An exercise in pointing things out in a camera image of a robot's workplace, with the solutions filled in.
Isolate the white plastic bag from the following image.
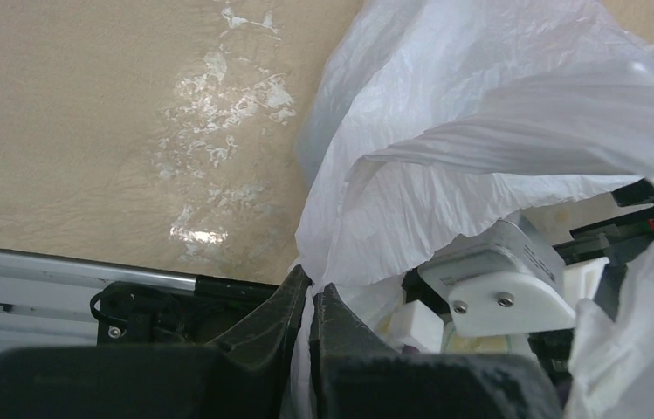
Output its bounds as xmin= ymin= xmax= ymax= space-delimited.
xmin=295 ymin=1 xmax=654 ymax=418

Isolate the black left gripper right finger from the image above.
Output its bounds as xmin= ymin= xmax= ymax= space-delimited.
xmin=310 ymin=285 xmax=563 ymax=418

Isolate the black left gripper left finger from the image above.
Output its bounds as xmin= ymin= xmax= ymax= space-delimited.
xmin=0 ymin=268 xmax=311 ymax=418

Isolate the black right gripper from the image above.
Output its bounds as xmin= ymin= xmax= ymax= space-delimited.
xmin=402 ymin=177 xmax=654 ymax=377

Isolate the aluminium front frame rail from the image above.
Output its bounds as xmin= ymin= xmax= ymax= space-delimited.
xmin=0 ymin=249 xmax=196 ymax=352

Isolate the white round fake fruit slice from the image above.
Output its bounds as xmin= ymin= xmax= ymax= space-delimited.
xmin=442 ymin=323 xmax=534 ymax=356

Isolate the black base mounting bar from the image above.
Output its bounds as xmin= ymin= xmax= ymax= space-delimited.
xmin=90 ymin=276 xmax=277 ymax=345

